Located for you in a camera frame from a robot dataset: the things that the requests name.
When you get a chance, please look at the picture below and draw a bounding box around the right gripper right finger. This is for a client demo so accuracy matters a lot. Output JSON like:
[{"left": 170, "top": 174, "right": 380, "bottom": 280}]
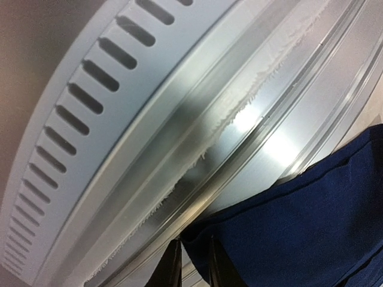
[{"left": 208, "top": 237, "right": 247, "bottom": 287}]

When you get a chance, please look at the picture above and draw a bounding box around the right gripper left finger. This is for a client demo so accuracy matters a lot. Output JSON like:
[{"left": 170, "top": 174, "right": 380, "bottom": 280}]
[{"left": 145, "top": 239, "right": 182, "bottom": 287}]

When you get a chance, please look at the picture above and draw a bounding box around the blue garment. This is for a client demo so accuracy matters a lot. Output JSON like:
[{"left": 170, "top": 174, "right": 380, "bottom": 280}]
[{"left": 181, "top": 125, "right": 382, "bottom": 286}]

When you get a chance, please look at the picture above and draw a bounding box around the aluminium front rail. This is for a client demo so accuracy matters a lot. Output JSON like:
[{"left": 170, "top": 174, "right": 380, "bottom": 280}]
[{"left": 0, "top": 0, "right": 383, "bottom": 287}]

